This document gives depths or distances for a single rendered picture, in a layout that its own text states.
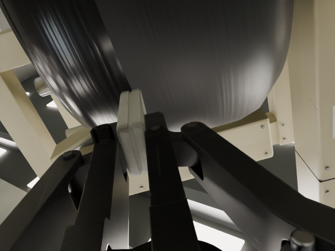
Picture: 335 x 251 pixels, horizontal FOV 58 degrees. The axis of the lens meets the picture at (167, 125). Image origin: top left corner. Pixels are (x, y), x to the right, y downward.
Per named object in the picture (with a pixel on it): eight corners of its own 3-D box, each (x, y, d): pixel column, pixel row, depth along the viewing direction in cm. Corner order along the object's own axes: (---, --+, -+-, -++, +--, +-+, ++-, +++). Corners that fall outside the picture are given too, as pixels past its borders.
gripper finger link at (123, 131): (142, 175, 17) (129, 178, 17) (139, 126, 23) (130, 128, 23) (129, 127, 16) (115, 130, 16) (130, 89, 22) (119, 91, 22)
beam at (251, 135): (270, 118, 86) (275, 158, 93) (244, 83, 108) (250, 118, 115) (70, 174, 91) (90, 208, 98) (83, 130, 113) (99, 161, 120)
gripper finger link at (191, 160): (147, 151, 14) (208, 137, 14) (143, 114, 19) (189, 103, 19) (154, 177, 15) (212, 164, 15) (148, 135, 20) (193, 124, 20)
